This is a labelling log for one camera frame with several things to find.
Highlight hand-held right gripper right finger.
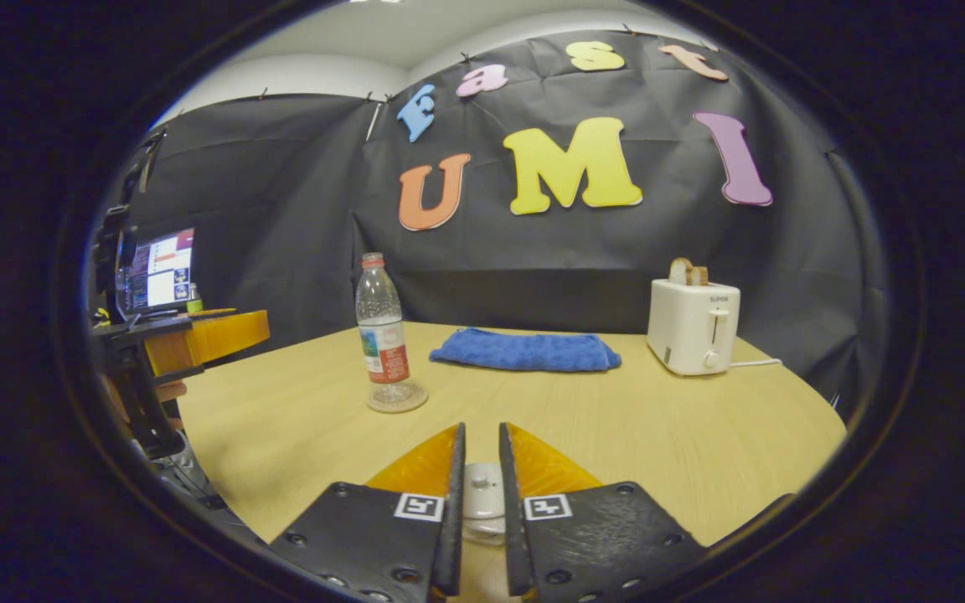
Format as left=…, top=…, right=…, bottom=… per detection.
left=498, top=423, right=710, bottom=603

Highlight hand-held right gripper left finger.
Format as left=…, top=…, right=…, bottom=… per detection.
left=269, top=423, right=467, bottom=603

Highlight computer monitor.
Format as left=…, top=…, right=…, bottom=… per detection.
left=118, top=228, right=196, bottom=315

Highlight toasted bread slices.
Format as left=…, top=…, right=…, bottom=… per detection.
left=669, top=257, right=710, bottom=286

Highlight blue towel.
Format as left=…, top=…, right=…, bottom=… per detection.
left=429, top=327, right=622, bottom=373

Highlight white toaster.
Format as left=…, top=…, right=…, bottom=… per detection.
left=647, top=278, right=741, bottom=377

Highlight clear plastic water bottle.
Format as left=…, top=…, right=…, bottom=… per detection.
left=355, top=253, right=412, bottom=407

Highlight round wooden coaster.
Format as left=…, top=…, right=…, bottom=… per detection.
left=366, top=381, right=430, bottom=414

